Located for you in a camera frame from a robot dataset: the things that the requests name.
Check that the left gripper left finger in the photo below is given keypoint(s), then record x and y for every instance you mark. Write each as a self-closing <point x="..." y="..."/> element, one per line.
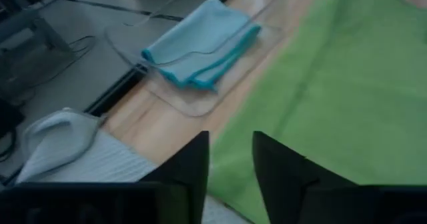
<point x="193" y="170"/>

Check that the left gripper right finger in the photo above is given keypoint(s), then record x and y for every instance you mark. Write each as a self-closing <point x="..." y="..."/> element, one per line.
<point x="283" y="177"/>

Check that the green microfiber towel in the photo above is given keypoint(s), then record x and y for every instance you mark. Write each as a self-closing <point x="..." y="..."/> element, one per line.
<point x="333" y="84"/>

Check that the blue microfiber towel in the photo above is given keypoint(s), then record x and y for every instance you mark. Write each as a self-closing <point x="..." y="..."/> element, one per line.
<point x="200" y="44"/>

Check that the grey microfiber towel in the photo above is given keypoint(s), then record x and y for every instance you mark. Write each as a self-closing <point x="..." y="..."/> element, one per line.
<point x="66" y="144"/>

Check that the clear plastic bin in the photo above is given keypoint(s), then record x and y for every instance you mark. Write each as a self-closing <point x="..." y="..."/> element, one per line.
<point x="187" y="104"/>

